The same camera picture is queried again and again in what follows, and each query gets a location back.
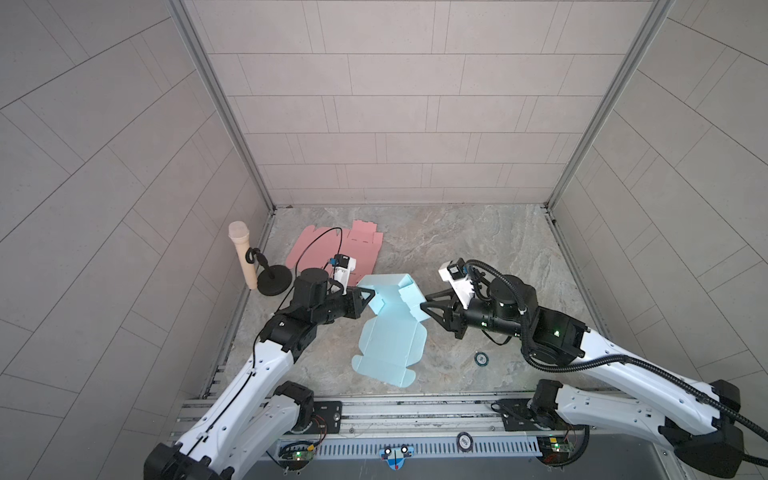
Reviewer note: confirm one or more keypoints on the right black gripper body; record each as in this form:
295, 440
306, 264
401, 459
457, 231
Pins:
483, 314

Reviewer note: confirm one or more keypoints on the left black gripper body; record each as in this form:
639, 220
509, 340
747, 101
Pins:
330, 308

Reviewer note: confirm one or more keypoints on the light blue paper box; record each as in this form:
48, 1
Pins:
394, 339

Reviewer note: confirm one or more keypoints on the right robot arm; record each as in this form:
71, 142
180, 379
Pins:
693, 419

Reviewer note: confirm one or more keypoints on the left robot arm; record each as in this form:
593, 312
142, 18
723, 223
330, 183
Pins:
215, 447

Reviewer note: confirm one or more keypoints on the pink flat paper box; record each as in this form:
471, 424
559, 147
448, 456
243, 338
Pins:
315, 246

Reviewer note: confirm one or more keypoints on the blue poker chip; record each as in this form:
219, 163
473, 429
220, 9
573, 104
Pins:
481, 359

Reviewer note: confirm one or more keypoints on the black round microphone stand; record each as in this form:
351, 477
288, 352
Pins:
273, 279

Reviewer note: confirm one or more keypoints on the beige wooden microphone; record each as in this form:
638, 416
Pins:
239, 234

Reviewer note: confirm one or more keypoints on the round black white badge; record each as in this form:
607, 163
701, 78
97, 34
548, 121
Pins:
464, 442

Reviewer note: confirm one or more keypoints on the left green circuit board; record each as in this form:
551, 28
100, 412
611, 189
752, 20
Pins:
296, 453

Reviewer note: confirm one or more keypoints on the green circuit board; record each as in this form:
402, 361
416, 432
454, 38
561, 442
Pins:
554, 449
296, 453

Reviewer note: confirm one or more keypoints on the right green circuit board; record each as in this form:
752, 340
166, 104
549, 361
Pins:
554, 449

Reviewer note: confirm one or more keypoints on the blue sticker with eyes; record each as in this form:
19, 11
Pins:
395, 456

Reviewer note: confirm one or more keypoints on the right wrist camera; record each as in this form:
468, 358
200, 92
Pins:
456, 274

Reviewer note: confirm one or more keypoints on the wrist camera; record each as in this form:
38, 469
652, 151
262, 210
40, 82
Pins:
343, 266
456, 274

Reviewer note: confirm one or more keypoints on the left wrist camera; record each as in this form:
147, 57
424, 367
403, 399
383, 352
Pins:
343, 266

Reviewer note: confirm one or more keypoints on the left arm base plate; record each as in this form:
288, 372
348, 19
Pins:
325, 419

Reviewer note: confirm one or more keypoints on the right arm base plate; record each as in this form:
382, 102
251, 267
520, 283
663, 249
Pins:
522, 414

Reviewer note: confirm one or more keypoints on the aluminium mounting rail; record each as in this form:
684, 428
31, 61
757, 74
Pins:
446, 415

